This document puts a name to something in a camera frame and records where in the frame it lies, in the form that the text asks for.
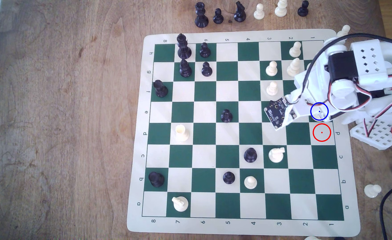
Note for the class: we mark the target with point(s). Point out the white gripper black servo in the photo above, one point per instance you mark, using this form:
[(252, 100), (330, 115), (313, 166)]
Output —
[(307, 111)]

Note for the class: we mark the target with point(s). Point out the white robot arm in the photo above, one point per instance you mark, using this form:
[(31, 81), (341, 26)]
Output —
[(370, 60)]

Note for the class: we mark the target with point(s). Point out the white chess bishop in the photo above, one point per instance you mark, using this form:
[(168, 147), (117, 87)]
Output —
[(293, 67), (281, 8)]

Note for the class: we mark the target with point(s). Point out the white chess pawn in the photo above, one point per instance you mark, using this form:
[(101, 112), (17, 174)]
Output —
[(295, 50), (272, 69), (250, 182), (259, 12), (371, 190), (343, 31), (272, 88)]

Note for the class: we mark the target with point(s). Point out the white chess knight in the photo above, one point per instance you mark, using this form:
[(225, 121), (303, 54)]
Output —
[(179, 203), (276, 155)]

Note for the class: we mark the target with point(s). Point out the black chess pawn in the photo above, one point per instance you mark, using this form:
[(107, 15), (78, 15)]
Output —
[(303, 9), (226, 115), (229, 177), (218, 16), (207, 69), (205, 50)]

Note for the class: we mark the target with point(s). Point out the black chess knight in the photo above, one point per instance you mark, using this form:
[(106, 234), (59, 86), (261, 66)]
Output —
[(239, 12)]

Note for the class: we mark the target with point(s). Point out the green white chess mat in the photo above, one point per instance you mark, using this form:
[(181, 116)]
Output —
[(202, 156)]

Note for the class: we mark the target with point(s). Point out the black chess bishop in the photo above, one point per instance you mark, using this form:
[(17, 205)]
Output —
[(185, 69)]

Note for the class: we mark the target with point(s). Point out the black chess queen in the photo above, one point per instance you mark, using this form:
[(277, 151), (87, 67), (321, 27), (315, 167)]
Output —
[(201, 16)]

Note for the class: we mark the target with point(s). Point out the black chess king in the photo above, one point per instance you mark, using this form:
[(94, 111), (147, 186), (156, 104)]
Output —
[(184, 50)]

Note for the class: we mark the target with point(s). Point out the white chess rook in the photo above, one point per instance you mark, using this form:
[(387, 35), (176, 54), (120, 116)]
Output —
[(182, 132)]

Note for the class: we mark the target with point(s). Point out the white chess piece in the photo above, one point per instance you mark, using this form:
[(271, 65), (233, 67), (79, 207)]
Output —
[(312, 238)]

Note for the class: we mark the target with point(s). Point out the black chess rook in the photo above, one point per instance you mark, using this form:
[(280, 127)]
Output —
[(156, 179), (160, 89)]

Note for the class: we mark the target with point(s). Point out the black pawn row c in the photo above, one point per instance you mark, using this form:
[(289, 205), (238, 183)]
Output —
[(250, 155)]

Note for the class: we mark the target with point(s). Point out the black camera circuit board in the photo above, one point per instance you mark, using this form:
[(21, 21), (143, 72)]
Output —
[(277, 113)]

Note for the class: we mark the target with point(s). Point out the white perforated base plate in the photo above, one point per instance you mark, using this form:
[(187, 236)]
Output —
[(379, 135)]

